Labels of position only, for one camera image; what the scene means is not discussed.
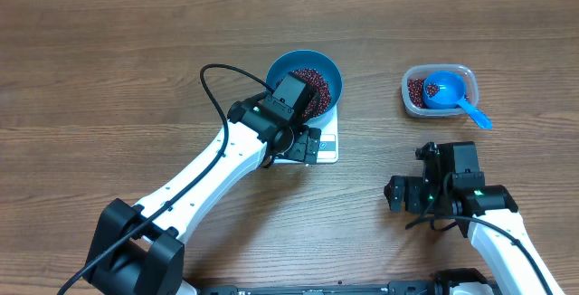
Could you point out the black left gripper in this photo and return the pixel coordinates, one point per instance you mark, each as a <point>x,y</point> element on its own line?
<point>298,149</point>

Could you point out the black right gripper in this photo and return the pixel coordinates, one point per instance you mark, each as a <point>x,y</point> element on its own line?
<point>412,187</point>

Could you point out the white digital kitchen scale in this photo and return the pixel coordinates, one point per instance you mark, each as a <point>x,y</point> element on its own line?
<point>328,152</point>

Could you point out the blue plastic measuring scoop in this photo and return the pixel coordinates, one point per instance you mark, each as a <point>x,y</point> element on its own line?
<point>447,90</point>

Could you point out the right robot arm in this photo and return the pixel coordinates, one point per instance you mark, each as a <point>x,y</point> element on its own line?
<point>453,189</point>

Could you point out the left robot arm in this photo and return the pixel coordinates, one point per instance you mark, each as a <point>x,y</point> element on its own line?
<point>140,249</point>

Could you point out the blue bowl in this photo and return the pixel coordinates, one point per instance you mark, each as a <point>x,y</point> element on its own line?
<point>309,59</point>

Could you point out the red beans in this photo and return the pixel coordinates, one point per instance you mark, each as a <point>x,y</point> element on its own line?
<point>321,102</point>

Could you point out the clear plastic container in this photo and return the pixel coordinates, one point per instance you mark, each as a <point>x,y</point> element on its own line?
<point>422,72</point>

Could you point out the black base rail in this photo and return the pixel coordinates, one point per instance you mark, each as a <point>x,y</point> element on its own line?
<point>391,288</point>

